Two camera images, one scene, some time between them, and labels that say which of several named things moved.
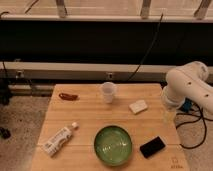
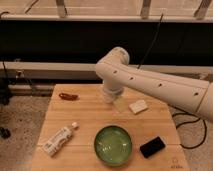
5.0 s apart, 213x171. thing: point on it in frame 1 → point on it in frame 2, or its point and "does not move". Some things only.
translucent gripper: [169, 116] → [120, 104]
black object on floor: [5, 133] does not move
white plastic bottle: [56, 142] does not move
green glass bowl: [112, 146] does not move
